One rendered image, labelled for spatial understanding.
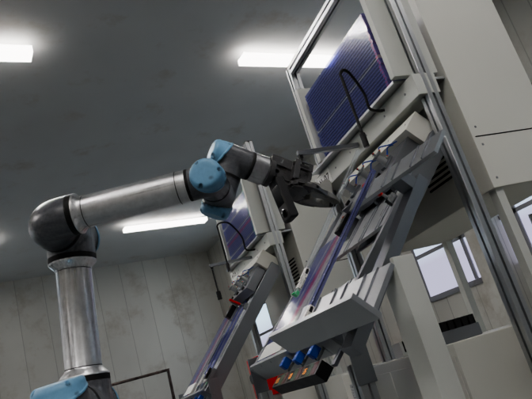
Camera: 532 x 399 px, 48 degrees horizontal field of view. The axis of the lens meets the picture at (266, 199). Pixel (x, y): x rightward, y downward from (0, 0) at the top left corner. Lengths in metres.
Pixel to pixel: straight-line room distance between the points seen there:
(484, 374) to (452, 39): 1.05
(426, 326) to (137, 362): 8.73
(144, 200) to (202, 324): 9.00
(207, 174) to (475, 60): 1.08
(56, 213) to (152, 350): 8.62
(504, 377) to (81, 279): 1.09
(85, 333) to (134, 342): 8.44
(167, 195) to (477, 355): 0.88
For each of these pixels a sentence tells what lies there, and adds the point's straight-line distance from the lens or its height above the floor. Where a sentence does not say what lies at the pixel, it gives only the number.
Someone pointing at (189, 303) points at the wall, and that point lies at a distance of 10.34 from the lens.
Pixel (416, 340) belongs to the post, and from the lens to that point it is 1.31.
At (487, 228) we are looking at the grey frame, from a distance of 1.75.
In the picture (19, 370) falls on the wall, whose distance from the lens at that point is 9.59.
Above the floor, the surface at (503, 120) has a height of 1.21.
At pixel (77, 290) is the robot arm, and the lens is 1.51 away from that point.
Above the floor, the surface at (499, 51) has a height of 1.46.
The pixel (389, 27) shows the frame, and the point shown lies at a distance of 1.96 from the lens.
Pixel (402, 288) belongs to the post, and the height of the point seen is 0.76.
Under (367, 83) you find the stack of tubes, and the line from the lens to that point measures 2.00.
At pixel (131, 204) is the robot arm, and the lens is 1.38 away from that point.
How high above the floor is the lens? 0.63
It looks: 17 degrees up
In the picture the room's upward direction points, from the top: 17 degrees counter-clockwise
